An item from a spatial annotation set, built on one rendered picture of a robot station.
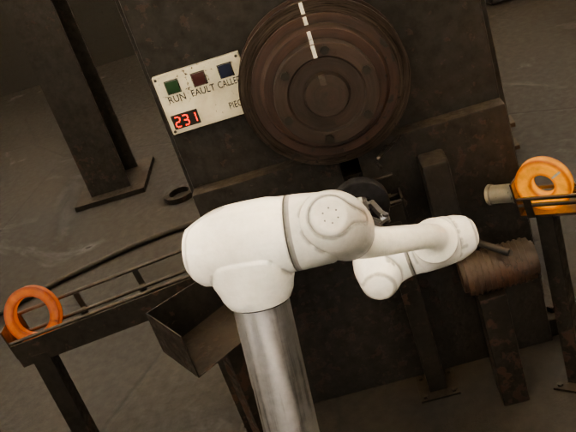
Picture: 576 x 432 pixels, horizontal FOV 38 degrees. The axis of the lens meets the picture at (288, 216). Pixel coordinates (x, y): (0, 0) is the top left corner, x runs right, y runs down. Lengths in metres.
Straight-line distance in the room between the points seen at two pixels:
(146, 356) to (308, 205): 2.30
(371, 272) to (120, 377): 1.84
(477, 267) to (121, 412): 1.54
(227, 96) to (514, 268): 0.95
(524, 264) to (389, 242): 0.85
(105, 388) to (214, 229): 2.16
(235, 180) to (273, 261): 1.17
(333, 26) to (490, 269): 0.81
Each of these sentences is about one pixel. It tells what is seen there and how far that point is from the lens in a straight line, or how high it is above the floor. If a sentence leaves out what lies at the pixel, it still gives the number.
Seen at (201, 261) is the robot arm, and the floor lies 1.20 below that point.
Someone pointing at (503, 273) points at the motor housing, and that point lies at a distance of 2.46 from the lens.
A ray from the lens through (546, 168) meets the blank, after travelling 2.36.
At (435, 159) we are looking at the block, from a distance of 2.45.
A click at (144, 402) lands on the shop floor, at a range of 3.32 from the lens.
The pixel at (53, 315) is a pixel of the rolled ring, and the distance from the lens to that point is 2.75.
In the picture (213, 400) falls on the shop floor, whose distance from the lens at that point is 3.17.
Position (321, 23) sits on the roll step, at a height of 1.28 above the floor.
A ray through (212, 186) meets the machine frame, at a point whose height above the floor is 0.87.
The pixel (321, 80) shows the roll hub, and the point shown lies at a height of 1.16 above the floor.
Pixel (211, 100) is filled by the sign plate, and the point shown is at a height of 1.13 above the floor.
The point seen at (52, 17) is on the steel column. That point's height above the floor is 1.12.
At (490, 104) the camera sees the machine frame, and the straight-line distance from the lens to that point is 2.54.
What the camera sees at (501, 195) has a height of 0.68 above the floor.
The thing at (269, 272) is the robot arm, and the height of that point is 1.16.
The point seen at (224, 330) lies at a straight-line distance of 2.37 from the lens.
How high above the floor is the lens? 1.84
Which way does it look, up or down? 26 degrees down
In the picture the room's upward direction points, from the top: 19 degrees counter-clockwise
